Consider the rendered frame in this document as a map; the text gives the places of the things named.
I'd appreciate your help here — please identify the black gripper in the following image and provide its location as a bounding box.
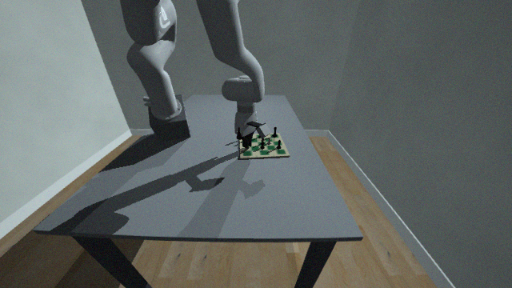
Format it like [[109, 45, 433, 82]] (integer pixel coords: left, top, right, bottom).
[[234, 110, 257, 149]]

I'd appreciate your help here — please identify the green and cream chessboard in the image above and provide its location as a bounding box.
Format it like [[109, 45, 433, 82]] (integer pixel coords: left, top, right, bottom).
[[240, 133, 290, 159]]

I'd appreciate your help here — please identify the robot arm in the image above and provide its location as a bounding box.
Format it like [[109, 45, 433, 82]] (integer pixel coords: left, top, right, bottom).
[[120, 0, 265, 120]]

